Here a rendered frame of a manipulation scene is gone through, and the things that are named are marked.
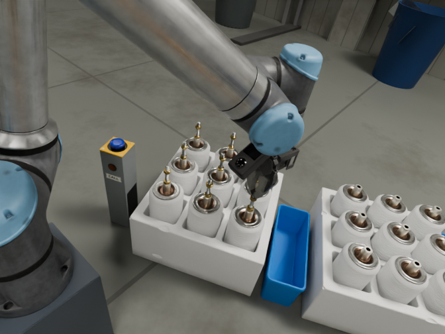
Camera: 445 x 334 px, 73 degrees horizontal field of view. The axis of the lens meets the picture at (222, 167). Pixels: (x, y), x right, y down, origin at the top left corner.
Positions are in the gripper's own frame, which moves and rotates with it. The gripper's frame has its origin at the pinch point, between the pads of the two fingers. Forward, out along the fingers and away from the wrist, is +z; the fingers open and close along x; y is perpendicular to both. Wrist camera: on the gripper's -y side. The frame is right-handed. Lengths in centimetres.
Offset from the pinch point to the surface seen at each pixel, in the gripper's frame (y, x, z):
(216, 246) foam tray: -8.3, 0.1, 16.4
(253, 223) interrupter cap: 0.3, -2.7, 9.0
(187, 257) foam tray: -13.3, 5.7, 25.4
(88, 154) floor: -20, 74, 35
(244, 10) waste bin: 166, 199, 17
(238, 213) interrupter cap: -0.9, 2.0, 9.0
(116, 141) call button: -20.4, 35.3, 1.5
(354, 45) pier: 247, 123, 29
